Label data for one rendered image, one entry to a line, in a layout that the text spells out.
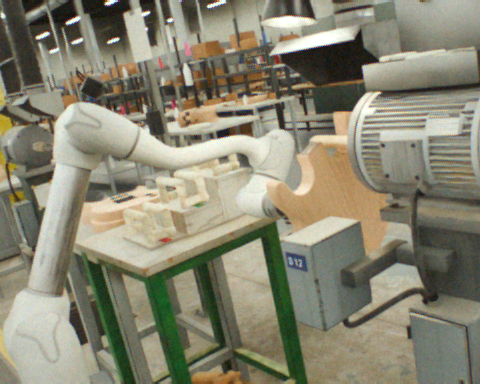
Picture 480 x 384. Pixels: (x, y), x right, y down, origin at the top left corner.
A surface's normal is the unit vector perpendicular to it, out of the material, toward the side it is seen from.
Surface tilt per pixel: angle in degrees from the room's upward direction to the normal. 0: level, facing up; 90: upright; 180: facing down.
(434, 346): 90
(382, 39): 90
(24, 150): 91
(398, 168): 90
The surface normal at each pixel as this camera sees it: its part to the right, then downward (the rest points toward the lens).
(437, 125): -0.73, -0.18
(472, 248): -0.65, 0.57
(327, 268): 0.65, 0.08
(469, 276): -0.74, 0.30
